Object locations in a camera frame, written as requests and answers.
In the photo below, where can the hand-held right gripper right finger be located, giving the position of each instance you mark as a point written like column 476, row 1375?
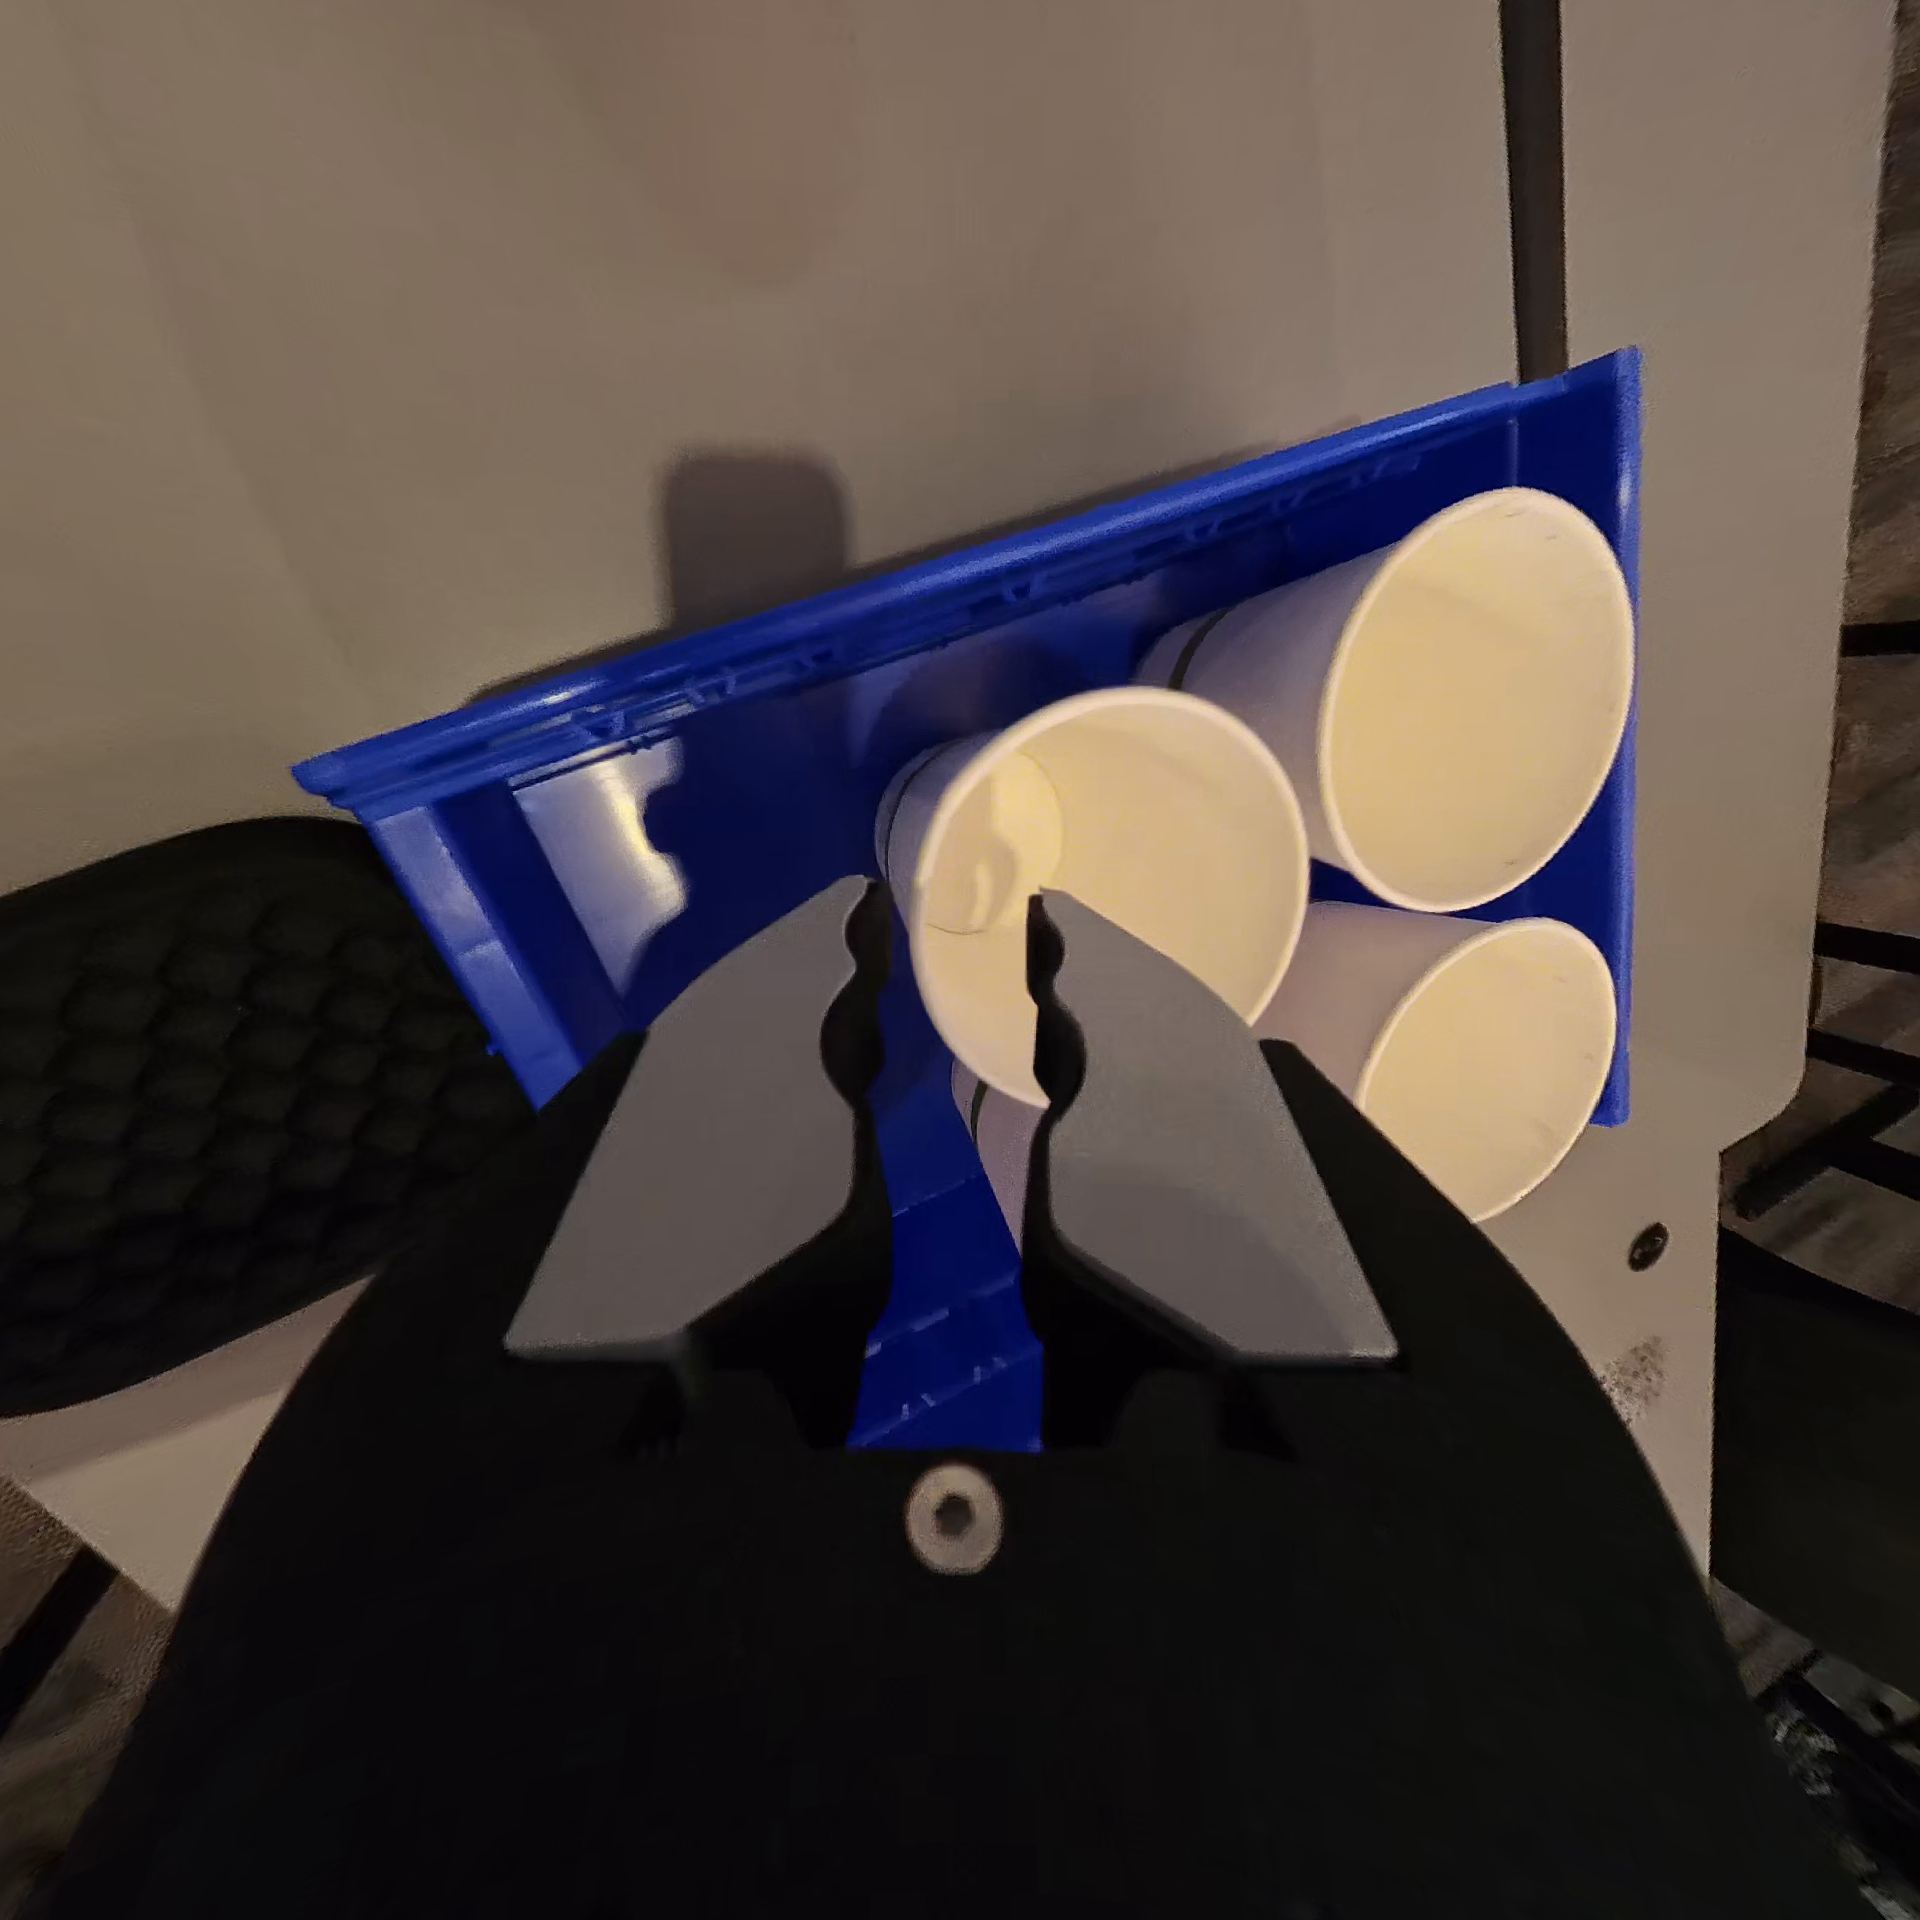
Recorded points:
column 1200, row 1200

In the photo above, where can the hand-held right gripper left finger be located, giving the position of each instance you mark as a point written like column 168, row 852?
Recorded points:
column 706, row 1200

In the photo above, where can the white paper cup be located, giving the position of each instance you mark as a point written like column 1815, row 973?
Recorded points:
column 1154, row 825
column 997, row 1135
column 1486, row 1067
column 1471, row 691

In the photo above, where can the blue plastic bin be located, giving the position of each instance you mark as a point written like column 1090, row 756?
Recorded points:
column 690, row 781

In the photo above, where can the round table grommet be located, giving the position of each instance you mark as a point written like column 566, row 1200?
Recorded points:
column 1644, row 1240

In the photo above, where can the black textured pad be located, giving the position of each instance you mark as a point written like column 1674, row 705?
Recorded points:
column 210, row 1081

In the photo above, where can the black office chair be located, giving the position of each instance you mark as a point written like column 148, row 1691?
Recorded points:
column 1832, row 1411

